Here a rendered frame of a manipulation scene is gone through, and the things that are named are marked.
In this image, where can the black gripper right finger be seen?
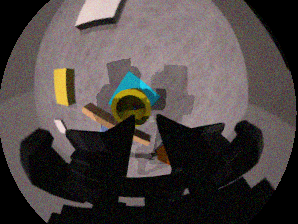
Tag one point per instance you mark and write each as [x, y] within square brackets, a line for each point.
[179, 141]

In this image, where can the yellow rectangular block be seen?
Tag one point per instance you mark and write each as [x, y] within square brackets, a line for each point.
[64, 86]

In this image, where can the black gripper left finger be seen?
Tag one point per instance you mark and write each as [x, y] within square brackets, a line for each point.
[115, 143]

